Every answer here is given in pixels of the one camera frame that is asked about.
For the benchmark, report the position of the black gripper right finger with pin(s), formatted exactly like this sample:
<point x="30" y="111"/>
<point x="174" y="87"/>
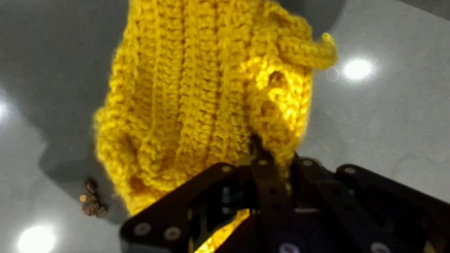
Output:
<point x="375" y="211"/>

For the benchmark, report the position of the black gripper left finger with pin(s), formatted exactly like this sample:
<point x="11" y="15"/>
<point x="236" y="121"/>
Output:
<point x="188" y="211"/>

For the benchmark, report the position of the yellow crocheted cloth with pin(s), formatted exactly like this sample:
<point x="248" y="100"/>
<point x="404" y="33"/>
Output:
<point x="188" y="92"/>

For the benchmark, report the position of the brown crumbs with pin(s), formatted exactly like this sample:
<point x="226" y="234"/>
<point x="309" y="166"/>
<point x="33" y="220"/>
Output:
<point x="92" y="198"/>

